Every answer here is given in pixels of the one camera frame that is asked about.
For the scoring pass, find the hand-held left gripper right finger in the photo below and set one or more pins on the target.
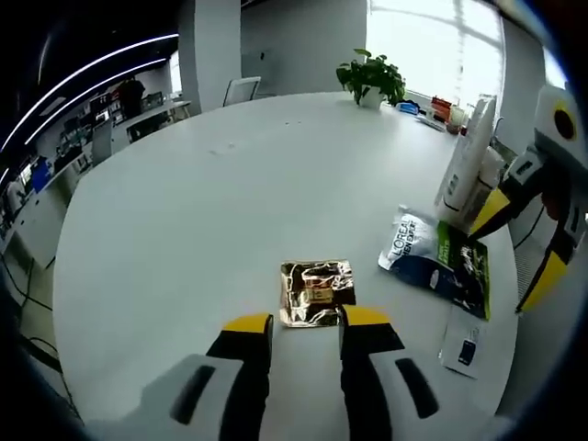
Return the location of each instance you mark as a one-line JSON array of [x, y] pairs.
[[395, 395]]

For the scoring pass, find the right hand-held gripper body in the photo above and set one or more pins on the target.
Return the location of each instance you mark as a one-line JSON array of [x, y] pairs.
[[558, 138]]

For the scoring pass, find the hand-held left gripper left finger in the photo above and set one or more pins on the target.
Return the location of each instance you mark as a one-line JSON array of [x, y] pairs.
[[216, 390]]

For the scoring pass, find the white skincare tube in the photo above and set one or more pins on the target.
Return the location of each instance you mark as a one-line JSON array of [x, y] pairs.
[[468, 156]]

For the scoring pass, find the clear skincare sachet blue square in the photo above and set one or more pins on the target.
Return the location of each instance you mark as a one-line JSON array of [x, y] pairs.
[[464, 331]]

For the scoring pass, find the green and navy skincare sachet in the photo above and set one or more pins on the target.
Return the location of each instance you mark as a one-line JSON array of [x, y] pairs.
[[413, 248]]

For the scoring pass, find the gold foil skincare sachet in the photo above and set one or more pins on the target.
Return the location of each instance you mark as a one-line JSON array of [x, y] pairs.
[[317, 294]]

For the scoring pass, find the glass jar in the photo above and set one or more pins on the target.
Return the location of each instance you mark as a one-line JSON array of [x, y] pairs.
[[455, 123]]

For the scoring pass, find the red box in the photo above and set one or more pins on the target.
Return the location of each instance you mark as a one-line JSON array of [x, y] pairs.
[[441, 108]]

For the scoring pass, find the blue packet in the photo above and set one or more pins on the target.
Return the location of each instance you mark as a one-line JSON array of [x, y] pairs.
[[409, 107]]

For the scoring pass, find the potted green plant white pot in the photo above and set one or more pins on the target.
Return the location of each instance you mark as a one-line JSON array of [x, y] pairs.
[[374, 78]]

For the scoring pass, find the white office desks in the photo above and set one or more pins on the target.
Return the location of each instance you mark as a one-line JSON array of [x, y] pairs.
[[151, 118]]

